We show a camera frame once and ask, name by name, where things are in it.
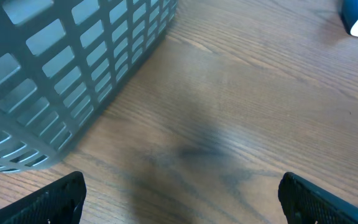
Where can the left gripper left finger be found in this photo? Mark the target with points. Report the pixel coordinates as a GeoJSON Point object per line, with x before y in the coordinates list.
{"type": "Point", "coordinates": [60, 202]}

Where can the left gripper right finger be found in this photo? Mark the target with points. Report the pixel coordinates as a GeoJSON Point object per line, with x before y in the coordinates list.
{"type": "Point", "coordinates": [305, 202]}

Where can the grey plastic mesh basket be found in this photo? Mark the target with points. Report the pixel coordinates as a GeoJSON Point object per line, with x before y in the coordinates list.
{"type": "Point", "coordinates": [61, 63]}

